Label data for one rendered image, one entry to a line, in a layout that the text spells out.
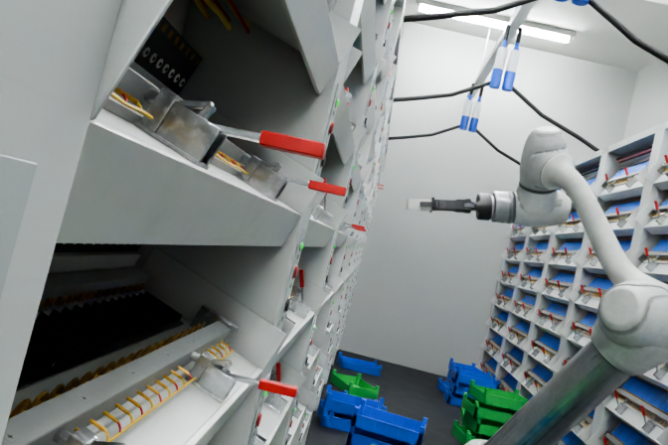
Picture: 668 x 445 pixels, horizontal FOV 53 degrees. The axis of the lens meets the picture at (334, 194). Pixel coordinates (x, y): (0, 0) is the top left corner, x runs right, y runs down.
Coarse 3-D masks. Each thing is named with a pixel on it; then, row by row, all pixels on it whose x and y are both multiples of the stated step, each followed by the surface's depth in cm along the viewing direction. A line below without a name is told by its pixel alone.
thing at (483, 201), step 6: (480, 198) 186; (486, 198) 185; (474, 204) 185; (480, 204) 185; (486, 204) 185; (468, 210) 186; (474, 210) 187; (480, 210) 185; (486, 210) 185; (480, 216) 186; (486, 216) 186
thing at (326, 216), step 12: (324, 180) 135; (324, 204) 135; (336, 204) 151; (312, 216) 107; (324, 216) 134; (336, 216) 151; (312, 228) 102; (324, 228) 122; (312, 240) 114; (324, 240) 139
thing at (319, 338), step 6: (318, 330) 218; (312, 336) 203; (318, 336) 218; (324, 336) 218; (312, 342) 202; (318, 342) 218; (324, 342) 218; (312, 348) 201; (318, 348) 218; (312, 354) 201; (312, 360) 196; (306, 366) 175; (306, 372) 158
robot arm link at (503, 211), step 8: (496, 192) 187; (504, 192) 187; (512, 192) 187; (496, 200) 184; (504, 200) 184; (512, 200) 184; (496, 208) 184; (504, 208) 184; (512, 208) 183; (496, 216) 184; (504, 216) 184; (512, 216) 184
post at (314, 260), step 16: (384, 16) 154; (384, 32) 154; (352, 80) 153; (368, 80) 153; (352, 96) 153; (368, 96) 153; (352, 112) 153; (336, 160) 152; (352, 160) 152; (320, 176) 152; (336, 176) 152; (304, 256) 151; (320, 256) 150; (304, 272) 150; (320, 272) 150; (320, 288) 150; (304, 336) 149; (288, 352) 149; (304, 352) 149; (288, 416) 148
